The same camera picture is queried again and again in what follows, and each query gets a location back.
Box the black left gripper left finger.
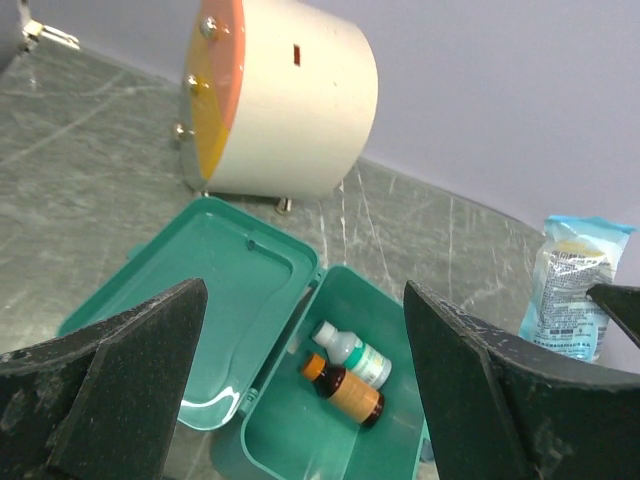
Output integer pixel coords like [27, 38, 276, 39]
[1, 278, 208, 479]

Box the white disinfectant bottle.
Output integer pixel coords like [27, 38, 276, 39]
[311, 321, 393, 390]

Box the metal corner bracket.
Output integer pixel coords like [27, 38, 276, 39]
[17, 0, 80, 51]

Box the teal medicine kit box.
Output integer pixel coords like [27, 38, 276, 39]
[59, 198, 428, 479]

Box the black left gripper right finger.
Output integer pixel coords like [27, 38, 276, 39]
[403, 282, 639, 479]

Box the brown bottle orange cap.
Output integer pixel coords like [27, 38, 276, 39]
[300, 353, 386, 428]

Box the cream cylindrical cabinet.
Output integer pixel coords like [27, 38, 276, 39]
[173, 1, 378, 203]

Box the clear gauze packet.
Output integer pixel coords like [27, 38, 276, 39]
[519, 215, 636, 363]

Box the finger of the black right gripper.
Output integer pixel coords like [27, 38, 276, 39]
[587, 283, 640, 347]

